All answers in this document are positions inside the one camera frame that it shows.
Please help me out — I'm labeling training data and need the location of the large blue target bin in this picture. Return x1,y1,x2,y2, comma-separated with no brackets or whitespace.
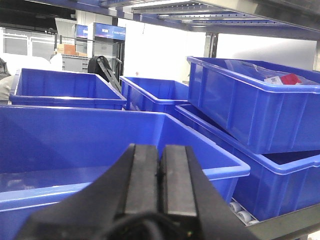
0,105,250,240

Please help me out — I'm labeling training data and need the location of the blue bin centre back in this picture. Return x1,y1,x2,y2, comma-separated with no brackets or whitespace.
120,76,189,114

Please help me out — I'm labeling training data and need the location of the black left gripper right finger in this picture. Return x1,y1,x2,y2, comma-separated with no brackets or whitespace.
159,145,257,240

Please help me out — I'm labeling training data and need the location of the blue tilted bin with items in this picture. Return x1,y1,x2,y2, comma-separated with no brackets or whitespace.
187,56,320,154

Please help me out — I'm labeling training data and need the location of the steel overhead shelf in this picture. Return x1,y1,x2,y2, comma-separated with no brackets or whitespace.
39,0,320,41

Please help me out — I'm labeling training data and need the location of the blue bin lower right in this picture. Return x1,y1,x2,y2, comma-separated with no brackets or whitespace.
173,104,320,221

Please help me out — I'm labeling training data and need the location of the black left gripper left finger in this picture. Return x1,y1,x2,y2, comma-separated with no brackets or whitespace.
15,144,159,240

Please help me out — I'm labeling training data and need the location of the blue bin far left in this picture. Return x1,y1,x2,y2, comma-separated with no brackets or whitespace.
9,68,127,110

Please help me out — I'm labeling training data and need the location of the plastic bag red label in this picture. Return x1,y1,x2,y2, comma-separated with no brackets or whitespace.
224,59,319,85

